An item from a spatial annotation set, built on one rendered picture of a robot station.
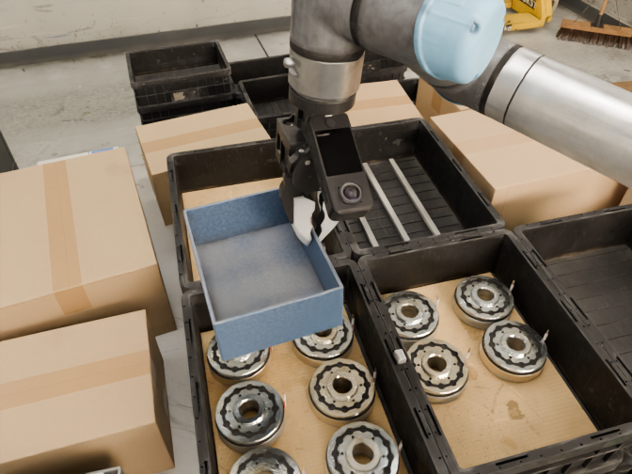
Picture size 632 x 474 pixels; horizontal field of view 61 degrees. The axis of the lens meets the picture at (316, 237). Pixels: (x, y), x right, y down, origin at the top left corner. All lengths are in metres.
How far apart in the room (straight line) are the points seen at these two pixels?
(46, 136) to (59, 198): 2.06
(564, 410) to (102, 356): 0.74
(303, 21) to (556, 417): 0.69
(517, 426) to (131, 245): 0.73
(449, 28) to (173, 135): 1.03
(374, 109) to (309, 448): 0.92
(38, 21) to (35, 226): 2.93
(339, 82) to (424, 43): 0.11
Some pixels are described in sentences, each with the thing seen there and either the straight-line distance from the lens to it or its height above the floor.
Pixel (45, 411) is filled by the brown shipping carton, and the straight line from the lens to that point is 0.93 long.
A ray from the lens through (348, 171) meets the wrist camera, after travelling 0.55.
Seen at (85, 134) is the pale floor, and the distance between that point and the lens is 3.20.
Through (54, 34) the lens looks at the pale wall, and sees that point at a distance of 4.03.
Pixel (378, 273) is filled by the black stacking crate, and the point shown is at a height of 0.89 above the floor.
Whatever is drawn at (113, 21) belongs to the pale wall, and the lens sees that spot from 3.98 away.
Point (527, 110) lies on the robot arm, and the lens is 0.56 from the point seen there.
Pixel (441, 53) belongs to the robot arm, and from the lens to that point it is 0.46.
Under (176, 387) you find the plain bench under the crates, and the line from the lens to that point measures 1.07.
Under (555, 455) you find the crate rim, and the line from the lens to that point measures 0.79.
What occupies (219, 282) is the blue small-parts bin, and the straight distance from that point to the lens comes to 0.71.
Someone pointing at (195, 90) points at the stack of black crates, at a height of 0.52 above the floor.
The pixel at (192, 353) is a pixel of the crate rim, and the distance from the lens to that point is 0.83.
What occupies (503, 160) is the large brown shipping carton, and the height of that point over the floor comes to 0.90.
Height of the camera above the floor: 1.60
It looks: 44 degrees down
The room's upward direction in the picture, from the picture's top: straight up
